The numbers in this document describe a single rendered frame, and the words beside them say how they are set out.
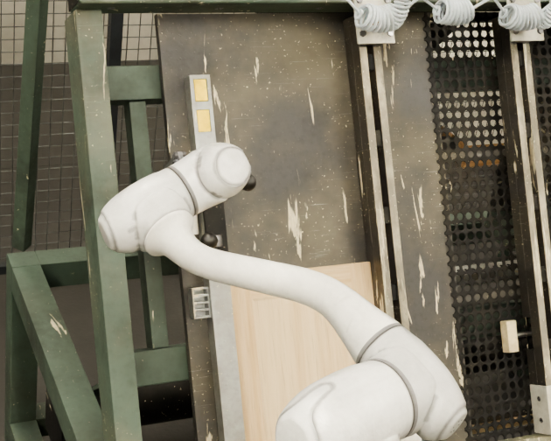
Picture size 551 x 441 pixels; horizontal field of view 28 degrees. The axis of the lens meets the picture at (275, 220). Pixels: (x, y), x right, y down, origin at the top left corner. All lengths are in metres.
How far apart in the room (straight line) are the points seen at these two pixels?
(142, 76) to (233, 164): 0.66
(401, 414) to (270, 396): 0.93
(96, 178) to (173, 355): 0.45
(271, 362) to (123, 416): 0.38
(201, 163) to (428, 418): 0.61
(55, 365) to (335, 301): 1.39
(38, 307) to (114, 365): 0.93
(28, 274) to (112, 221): 1.55
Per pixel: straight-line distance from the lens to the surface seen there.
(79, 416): 2.89
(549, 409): 2.89
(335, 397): 1.61
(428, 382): 1.71
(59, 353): 3.12
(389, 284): 2.63
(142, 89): 2.55
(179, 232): 1.91
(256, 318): 2.54
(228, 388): 2.50
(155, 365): 2.52
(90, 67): 2.44
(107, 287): 2.40
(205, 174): 1.95
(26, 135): 3.24
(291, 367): 2.58
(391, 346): 1.76
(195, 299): 2.50
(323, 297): 1.83
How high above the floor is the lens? 2.59
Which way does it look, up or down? 28 degrees down
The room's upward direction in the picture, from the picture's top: 8 degrees clockwise
